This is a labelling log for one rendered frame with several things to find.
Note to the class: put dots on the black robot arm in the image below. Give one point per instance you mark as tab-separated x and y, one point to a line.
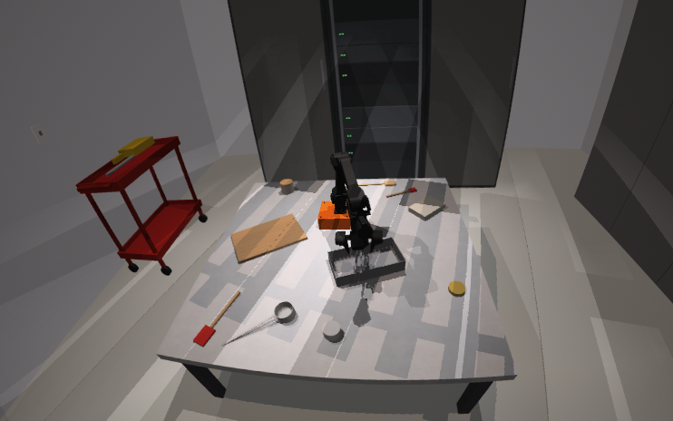
353	200

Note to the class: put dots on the red spatula with wooden handle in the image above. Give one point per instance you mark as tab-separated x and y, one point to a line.
206	333

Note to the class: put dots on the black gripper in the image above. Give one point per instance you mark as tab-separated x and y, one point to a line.
341	239

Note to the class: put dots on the grey cylinder with brown top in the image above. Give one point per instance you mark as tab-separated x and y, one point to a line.
287	186

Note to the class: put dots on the grey short cylinder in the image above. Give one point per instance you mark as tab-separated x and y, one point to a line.
331	330

